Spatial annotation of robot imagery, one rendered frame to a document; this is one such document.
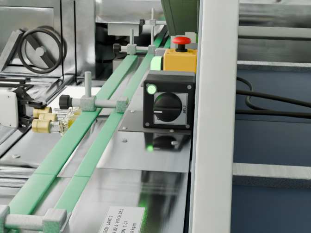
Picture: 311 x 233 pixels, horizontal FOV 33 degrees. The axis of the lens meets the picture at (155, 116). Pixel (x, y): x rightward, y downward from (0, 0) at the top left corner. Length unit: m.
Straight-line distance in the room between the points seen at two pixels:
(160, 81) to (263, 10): 1.62
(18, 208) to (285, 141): 0.45
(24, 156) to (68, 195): 0.86
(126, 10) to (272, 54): 0.69
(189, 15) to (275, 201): 0.69
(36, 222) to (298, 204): 0.31
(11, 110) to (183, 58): 0.58
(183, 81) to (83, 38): 1.68
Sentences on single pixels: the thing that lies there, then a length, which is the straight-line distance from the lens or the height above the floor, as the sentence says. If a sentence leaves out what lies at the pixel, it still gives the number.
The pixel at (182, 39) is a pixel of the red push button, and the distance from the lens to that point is 1.10.
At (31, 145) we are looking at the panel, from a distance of 1.59.
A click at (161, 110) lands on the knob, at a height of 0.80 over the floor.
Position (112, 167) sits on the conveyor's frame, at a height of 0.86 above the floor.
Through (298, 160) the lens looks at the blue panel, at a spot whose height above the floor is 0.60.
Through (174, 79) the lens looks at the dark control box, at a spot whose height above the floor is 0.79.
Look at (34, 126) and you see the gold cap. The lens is 1.35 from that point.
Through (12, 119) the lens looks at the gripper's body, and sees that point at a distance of 1.50.
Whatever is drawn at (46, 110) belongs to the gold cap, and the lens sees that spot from 1.45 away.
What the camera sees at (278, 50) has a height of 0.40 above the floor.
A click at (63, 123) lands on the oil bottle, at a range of 1.31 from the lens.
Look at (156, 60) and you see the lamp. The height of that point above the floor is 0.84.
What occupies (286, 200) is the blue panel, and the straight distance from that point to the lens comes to 0.67.
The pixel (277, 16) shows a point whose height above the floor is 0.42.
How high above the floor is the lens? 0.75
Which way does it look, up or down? 5 degrees up
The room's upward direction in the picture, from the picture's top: 87 degrees counter-clockwise
